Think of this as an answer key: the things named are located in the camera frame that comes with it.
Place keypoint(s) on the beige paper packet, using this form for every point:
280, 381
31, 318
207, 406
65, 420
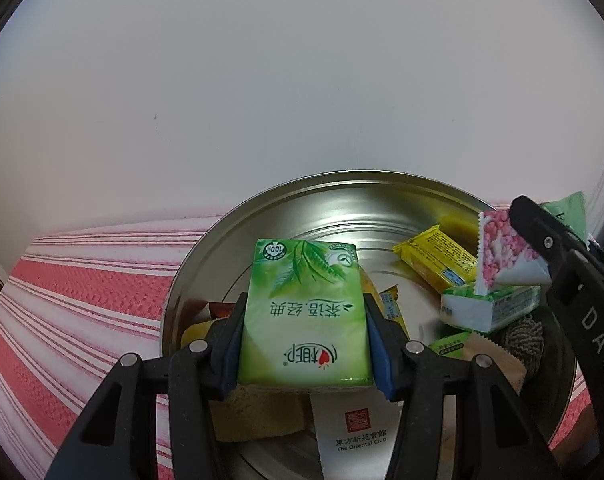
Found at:
497, 365

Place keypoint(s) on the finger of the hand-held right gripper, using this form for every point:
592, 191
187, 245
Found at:
542, 232

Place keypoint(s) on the pale green tissue pack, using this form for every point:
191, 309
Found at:
449, 344

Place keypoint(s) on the small green leaf tissue pack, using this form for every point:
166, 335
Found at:
482, 310

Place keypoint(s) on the red foil snack packet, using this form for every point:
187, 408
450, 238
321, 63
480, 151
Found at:
217, 310

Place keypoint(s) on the white and pink snack packet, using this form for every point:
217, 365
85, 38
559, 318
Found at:
502, 250

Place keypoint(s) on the round blue cookie tin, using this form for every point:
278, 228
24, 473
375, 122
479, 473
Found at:
292, 210

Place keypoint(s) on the red striped tablecloth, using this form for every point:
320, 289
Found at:
82, 310

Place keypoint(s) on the yellow sponge with scouring top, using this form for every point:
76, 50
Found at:
257, 410

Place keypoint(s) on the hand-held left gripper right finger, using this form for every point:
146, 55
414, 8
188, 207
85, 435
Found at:
382, 360

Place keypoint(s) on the yellow snack packet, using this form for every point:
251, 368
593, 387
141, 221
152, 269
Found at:
432, 257
392, 307

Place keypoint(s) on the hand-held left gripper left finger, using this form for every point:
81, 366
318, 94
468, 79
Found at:
228, 382

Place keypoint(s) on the large green leaf tissue pack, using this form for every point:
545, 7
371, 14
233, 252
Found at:
307, 320

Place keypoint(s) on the white and beige packet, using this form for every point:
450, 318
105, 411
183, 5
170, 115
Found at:
352, 430

